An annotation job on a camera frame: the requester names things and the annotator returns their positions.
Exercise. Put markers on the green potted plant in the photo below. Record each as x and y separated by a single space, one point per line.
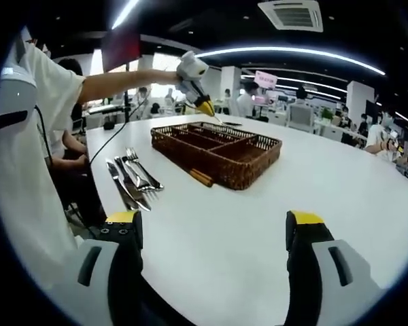
326 114

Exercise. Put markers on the dark red hanging screen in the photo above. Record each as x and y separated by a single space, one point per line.
122 47

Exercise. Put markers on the white office chair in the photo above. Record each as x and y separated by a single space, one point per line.
301 117

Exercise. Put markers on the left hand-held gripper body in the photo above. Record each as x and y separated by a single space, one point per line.
190 73

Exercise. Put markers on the grey chest-worn device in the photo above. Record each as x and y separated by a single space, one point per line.
17 95

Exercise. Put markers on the small black device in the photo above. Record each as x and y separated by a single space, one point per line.
108 126

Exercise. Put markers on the pink sign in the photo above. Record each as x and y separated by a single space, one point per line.
265 79

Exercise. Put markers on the black flat device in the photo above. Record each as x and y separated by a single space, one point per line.
233 123

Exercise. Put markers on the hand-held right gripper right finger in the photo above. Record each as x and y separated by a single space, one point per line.
330 271

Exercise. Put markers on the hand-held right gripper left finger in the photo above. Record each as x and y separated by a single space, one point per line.
88 271

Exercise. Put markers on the silver metal fork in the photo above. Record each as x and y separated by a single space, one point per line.
151 194
132 154

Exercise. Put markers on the brown wooden chopstick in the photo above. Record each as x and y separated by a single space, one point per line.
199 179
204 176

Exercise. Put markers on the brown wicker storage tray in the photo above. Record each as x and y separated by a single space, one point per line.
245 166

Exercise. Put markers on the ceiling air conditioner vent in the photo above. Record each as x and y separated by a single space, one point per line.
292 15

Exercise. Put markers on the ceiling light strip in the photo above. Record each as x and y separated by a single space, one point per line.
126 13
292 51

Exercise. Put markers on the black screen stand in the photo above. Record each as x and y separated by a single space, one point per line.
126 108

